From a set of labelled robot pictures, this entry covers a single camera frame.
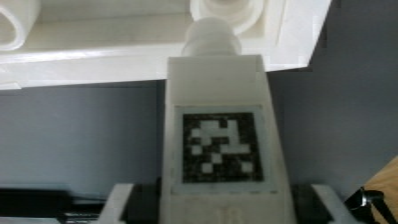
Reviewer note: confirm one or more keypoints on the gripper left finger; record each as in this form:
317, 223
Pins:
133, 205

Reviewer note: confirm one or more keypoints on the white leg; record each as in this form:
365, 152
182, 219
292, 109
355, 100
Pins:
225, 178

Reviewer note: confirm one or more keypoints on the white square tabletop part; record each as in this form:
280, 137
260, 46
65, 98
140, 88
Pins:
101, 41

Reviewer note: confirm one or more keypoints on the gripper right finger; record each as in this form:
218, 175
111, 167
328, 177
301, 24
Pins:
319, 205

